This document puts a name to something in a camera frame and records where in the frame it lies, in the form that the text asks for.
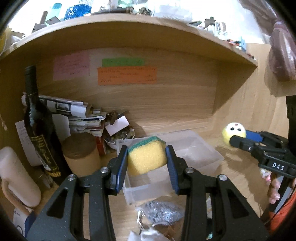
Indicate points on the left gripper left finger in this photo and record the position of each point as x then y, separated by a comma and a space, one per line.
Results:
118, 169

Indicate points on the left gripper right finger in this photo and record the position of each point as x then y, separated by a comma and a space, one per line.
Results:
176, 168

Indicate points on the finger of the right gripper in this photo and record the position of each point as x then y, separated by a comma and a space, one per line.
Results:
246, 144
263, 137

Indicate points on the yellow plush ball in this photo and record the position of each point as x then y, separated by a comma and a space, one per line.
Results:
233, 129

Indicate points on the yellow green sponge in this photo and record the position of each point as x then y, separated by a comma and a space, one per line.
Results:
146, 155

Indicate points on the white drawstring pouch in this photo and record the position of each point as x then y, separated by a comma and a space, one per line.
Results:
147, 235

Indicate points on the person's right hand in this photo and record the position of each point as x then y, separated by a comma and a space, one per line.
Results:
274, 185

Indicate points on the clear plastic bin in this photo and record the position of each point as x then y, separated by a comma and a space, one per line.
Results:
187, 145

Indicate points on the red small box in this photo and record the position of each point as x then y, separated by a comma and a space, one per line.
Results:
100, 146

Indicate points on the white bowl of coins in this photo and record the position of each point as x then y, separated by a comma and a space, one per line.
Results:
124, 134

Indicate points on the brown cardboard canister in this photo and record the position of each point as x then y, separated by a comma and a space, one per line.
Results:
81, 154

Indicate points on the white card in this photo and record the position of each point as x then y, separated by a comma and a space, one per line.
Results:
118, 125

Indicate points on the stack of papers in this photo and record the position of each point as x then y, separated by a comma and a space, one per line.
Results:
93, 123

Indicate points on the dark wine bottle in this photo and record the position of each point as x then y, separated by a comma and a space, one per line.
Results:
41, 131

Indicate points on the brown hanging bag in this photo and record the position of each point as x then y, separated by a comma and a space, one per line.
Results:
282, 56

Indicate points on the orange sticky note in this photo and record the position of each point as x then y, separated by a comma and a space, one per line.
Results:
127, 75

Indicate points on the green sticky note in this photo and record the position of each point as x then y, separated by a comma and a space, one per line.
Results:
122, 61

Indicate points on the pink sticky note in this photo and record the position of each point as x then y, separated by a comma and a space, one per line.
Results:
71, 66

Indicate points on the white blue box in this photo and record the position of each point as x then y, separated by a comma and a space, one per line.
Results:
23, 219

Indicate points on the wooden shelf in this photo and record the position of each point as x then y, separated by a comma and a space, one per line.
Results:
122, 31

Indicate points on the blue crumpled bag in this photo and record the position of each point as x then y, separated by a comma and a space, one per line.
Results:
77, 11

